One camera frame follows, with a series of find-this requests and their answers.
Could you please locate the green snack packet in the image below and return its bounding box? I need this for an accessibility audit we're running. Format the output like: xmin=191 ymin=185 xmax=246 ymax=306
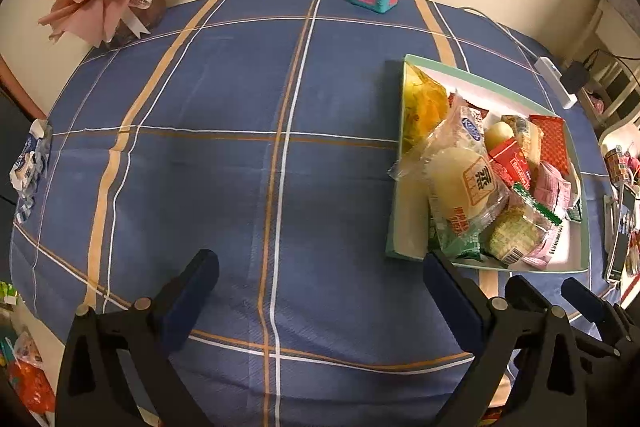
xmin=431 ymin=212 xmax=483 ymax=259

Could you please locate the small red white carton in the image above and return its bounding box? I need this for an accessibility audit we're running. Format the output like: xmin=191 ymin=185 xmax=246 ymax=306
xmin=487 ymin=137 xmax=535 ymax=188

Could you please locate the round pastry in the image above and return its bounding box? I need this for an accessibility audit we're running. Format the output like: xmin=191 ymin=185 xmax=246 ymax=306
xmin=482 ymin=184 xmax=565 ymax=269

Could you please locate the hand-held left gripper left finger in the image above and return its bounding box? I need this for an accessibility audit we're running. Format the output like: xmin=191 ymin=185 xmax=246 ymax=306
xmin=55 ymin=249 xmax=221 ymax=427

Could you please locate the patterned tape roll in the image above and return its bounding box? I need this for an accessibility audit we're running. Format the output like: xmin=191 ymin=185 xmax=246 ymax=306
xmin=604 ymin=146 xmax=632 ymax=182

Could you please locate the white power strip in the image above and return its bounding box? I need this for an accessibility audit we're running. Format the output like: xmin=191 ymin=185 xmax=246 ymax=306
xmin=532 ymin=56 xmax=580 ymax=109

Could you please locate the white wooden furniture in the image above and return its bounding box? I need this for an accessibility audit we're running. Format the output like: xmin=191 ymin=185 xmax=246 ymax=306
xmin=575 ymin=0 xmax=640 ymax=128

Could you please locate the orange white wafer packet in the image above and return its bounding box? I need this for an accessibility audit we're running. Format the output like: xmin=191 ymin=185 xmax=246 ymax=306
xmin=501 ymin=114 xmax=545 ymax=165

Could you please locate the orange red snack bag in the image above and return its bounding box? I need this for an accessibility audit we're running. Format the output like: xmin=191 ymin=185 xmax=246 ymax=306
xmin=7 ymin=354 xmax=56 ymax=414

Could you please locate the red patterned snack packet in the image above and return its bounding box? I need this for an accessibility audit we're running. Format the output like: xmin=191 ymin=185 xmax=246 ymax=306
xmin=529 ymin=114 xmax=572 ymax=173

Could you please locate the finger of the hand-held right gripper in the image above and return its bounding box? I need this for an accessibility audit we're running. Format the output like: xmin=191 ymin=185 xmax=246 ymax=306
xmin=560 ymin=278 xmax=631 ymax=348
xmin=504 ymin=276 xmax=553 ymax=318

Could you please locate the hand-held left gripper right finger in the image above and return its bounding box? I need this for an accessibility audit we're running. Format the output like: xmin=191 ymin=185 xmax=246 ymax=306
xmin=422 ymin=250 xmax=589 ymax=427

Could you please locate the small bun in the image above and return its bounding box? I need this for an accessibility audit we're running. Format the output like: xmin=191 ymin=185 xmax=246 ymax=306
xmin=484 ymin=121 xmax=517 ymax=149

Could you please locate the pink snack packet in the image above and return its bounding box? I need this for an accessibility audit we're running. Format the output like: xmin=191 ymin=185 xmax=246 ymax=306
xmin=522 ymin=160 xmax=576 ymax=269

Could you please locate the white tray with green rim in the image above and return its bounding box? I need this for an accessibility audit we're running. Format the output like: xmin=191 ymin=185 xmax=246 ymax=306
xmin=385 ymin=54 xmax=591 ymax=274

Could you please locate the yellow snack packet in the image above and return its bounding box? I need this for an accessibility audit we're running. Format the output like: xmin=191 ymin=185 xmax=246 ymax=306
xmin=402 ymin=61 xmax=451 ymax=150

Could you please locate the blue plaid tablecloth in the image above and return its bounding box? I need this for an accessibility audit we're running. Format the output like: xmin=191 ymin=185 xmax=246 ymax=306
xmin=9 ymin=0 xmax=618 ymax=427

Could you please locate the steamed cake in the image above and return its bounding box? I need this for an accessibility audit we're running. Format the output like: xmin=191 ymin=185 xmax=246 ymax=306
xmin=389 ymin=104 xmax=512 ymax=253

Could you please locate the black power adapter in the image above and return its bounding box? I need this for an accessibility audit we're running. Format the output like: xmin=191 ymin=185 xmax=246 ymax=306
xmin=560 ymin=62 xmax=592 ymax=92

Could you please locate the crumpled blue white packet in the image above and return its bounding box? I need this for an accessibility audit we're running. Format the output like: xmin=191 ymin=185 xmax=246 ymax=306
xmin=10 ymin=120 xmax=53 ymax=223

